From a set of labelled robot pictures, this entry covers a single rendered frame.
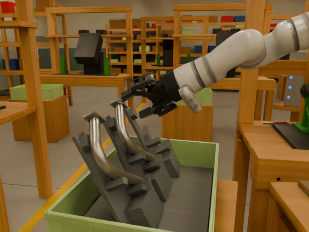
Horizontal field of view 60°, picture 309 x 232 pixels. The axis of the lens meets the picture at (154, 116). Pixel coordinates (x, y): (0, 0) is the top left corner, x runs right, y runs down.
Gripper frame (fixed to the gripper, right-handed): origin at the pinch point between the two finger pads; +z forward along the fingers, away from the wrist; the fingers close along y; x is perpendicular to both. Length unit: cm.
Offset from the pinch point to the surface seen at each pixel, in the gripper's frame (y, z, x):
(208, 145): -55, -5, -9
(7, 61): -178, 383, -432
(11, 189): -114, 206, -73
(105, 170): -3.8, 12.2, 12.4
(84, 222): -3.1, 18.7, 23.9
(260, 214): -85, -12, 16
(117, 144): -15.3, 15.6, -1.6
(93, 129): 1.3, 12.0, 2.3
